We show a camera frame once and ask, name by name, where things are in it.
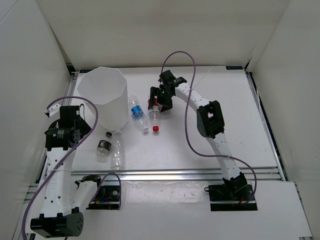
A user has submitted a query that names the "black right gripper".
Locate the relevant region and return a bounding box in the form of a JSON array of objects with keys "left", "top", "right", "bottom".
[{"left": 148, "top": 87, "right": 174, "bottom": 113}]

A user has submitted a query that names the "red label plastic bottle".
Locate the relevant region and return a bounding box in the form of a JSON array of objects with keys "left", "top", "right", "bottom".
[{"left": 148, "top": 97, "right": 161, "bottom": 134}]

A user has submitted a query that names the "blue label plastic bottle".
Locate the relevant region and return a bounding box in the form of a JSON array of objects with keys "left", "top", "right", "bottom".
[{"left": 128, "top": 95, "right": 149, "bottom": 133}]

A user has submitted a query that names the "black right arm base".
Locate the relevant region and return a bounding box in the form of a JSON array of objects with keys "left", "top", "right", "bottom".
[{"left": 204, "top": 184, "right": 258, "bottom": 212}]

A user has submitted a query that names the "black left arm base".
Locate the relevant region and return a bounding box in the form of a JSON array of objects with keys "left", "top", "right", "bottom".
[{"left": 86, "top": 172, "right": 122, "bottom": 211}]

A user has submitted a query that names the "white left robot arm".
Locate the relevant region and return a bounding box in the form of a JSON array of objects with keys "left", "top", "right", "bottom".
[{"left": 22, "top": 98, "right": 122, "bottom": 239}]

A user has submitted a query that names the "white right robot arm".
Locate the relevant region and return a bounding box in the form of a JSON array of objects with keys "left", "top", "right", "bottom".
[{"left": 148, "top": 70, "right": 248, "bottom": 200}]

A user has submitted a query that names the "white octagonal bin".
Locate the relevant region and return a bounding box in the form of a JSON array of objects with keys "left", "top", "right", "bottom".
[{"left": 77, "top": 66, "right": 129, "bottom": 131}]

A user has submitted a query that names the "black label plastic bottle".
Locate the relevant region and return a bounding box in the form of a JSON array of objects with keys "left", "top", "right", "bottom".
[{"left": 96, "top": 131, "right": 113, "bottom": 162}]

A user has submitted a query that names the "clear unlabeled plastic bottle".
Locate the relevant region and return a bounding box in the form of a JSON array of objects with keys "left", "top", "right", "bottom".
[{"left": 110, "top": 129, "right": 125, "bottom": 170}]

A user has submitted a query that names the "aluminium frame rail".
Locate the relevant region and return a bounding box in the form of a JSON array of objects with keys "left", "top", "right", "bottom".
[{"left": 24, "top": 67, "right": 286, "bottom": 240}]

